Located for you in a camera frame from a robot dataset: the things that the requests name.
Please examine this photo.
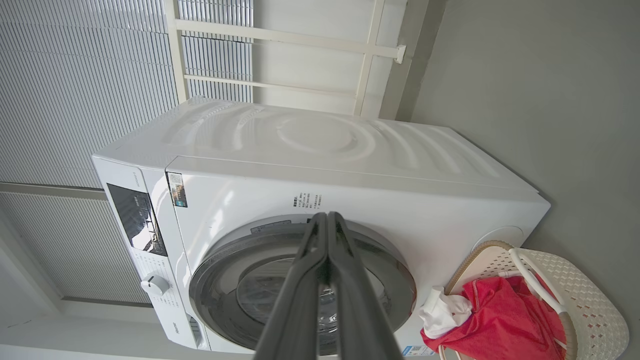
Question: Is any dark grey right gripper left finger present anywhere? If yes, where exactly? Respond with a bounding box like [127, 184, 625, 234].
[254, 212, 329, 360]

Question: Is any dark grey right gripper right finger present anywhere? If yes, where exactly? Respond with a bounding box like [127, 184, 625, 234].
[327, 211, 405, 360]

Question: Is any black round glass washer door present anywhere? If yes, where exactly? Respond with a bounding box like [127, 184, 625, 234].
[189, 220, 417, 357]

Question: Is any red and white garment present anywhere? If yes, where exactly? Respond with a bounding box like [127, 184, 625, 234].
[419, 276, 567, 360]

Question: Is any white washer control knob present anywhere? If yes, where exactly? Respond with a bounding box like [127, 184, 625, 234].
[140, 274, 171, 297]

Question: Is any white front-load washing machine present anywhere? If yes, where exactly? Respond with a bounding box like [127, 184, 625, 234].
[92, 96, 552, 357]

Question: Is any black washer control display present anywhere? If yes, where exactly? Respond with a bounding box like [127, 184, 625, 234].
[106, 183, 168, 257]

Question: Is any cream laundry basket brown rim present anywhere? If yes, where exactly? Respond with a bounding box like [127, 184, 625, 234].
[439, 240, 630, 360]

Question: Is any round drain filter cover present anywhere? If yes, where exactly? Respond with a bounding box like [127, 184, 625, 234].
[472, 226, 525, 253]

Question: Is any dark rectangular promo sticker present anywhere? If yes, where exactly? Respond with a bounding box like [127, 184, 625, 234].
[166, 172, 188, 208]

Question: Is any white slatted window blind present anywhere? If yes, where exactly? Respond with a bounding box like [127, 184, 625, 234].
[0, 192, 151, 304]
[0, 0, 253, 189]

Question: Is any white metal railing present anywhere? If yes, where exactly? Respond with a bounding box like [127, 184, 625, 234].
[164, 0, 407, 118]

